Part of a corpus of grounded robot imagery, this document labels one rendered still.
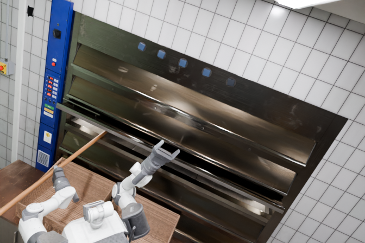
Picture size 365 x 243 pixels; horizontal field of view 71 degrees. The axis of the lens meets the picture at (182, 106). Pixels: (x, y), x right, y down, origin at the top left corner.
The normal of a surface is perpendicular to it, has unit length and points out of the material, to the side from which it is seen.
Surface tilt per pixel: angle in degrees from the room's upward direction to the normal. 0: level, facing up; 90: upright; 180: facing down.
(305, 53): 90
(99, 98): 70
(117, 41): 90
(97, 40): 90
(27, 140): 90
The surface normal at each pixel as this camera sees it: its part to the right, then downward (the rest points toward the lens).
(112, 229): 0.30, -0.87
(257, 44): -0.29, 0.32
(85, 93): -0.17, 0.00
